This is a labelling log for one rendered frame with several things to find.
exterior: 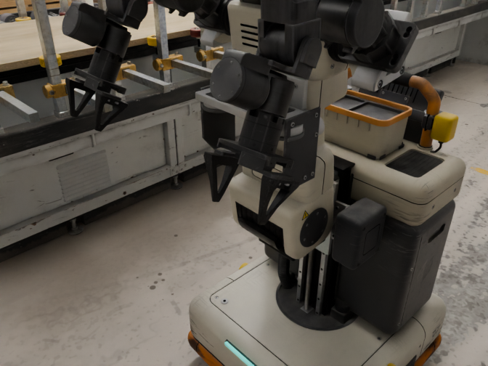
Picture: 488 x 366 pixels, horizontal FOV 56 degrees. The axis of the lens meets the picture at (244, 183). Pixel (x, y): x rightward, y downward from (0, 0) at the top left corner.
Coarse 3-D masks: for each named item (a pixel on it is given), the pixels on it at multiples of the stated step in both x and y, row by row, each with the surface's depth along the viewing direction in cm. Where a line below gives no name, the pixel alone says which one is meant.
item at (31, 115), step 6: (0, 96) 153; (6, 96) 153; (0, 102) 156; (6, 102) 151; (12, 102) 148; (18, 102) 148; (12, 108) 148; (18, 108) 144; (24, 108) 143; (30, 108) 143; (18, 114) 146; (24, 114) 142; (30, 114) 139; (36, 114) 141; (30, 120) 140; (36, 120) 141
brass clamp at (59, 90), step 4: (64, 80) 176; (48, 84) 171; (56, 84) 171; (60, 84) 172; (64, 84) 173; (44, 88) 171; (48, 88) 170; (52, 88) 170; (56, 88) 171; (60, 88) 172; (64, 88) 173; (44, 92) 172; (48, 92) 170; (52, 92) 170; (56, 92) 172; (60, 92) 173; (64, 92) 174; (48, 96) 171; (52, 96) 172; (56, 96) 172; (60, 96) 174; (64, 96) 175
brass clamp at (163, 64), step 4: (168, 56) 206; (172, 56) 206; (176, 56) 206; (180, 56) 206; (156, 60) 200; (160, 60) 201; (164, 60) 201; (168, 60) 203; (152, 64) 203; (156, 64) 201; (160, 64) 200; (164, 64) 202; (168, 64) 203; (156, 68) 202; (160, 68) 202; (164, 68) 203; (168, 68) 204; (172, 68) 206
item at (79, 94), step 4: (76, 92) 168; (80, 92) 166; (84, 92) 166; (76, 96) 169; (80, 96) 167; (92, 100) 161; (92, 104) 162; (104, 108) 157; (108, 108) 158; (112, 108) 158
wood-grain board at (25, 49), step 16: (176, 16) 256; (192, 16) 256; (0, 32) 219; (16, 32) 219; (32, 32) 219; (144, 32) 219; (176, 32) 220; (0, 48) 192; (16, 48) 192; (32, 48) 192; (64, 48) 192; (80, 48) 192; (0, 64) 170; (16, 64) 174; (32, 64) 178
